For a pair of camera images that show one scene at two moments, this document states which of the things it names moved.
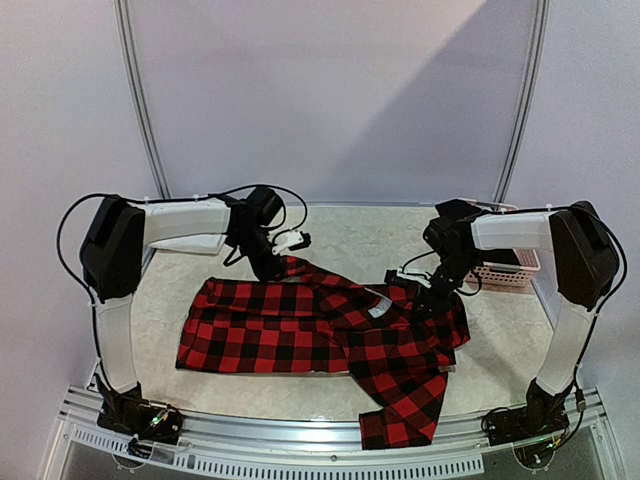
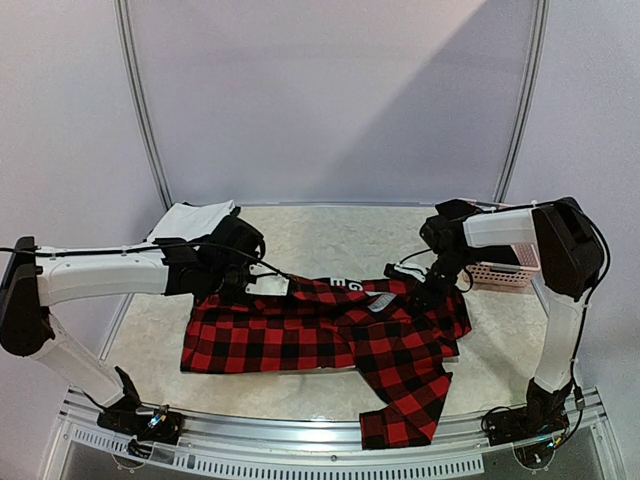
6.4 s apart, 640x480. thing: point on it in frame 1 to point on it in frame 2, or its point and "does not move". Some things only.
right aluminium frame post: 527,100 does not move
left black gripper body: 251,247 to 229,283
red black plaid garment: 399,344 does not move
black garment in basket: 455,213 does not move
